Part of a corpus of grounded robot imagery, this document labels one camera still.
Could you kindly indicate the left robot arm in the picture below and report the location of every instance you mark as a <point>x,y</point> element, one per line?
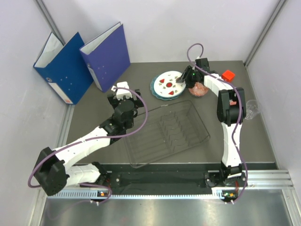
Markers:
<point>56,169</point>

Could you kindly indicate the black wire dish rack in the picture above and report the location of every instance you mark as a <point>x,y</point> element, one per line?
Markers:
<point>163,132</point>

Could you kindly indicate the pink plastic cup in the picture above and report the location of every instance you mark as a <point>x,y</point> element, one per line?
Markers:
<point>232,102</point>

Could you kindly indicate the red patterned bowl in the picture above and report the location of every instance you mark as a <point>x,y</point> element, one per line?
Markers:
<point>199,90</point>

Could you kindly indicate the teal plate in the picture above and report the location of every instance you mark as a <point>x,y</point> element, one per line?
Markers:
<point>160,97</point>

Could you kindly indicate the blue ring binder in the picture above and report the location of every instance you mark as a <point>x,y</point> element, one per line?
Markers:
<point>63,68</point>

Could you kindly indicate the clear drinking glass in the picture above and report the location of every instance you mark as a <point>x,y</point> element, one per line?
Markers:
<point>252,109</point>

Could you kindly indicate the red cube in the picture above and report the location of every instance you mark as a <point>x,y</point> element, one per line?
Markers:
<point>228,76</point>

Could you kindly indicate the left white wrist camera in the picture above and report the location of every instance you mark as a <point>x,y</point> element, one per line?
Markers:
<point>122,90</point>

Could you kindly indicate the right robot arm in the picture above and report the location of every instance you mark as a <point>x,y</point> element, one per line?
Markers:
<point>230,113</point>

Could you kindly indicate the purple ring binder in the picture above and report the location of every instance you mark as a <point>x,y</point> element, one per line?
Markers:
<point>107,57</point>

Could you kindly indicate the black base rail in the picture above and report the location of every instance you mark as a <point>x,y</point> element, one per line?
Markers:
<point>165,174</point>

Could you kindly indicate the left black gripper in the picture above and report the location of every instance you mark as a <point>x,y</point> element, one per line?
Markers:
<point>138,103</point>

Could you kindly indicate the grey cable duct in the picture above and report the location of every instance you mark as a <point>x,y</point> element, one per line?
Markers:
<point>99,194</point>

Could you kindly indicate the white plate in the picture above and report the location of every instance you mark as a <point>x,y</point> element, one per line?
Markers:
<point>166,85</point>

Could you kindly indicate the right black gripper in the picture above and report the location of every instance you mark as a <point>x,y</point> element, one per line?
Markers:
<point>188,84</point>

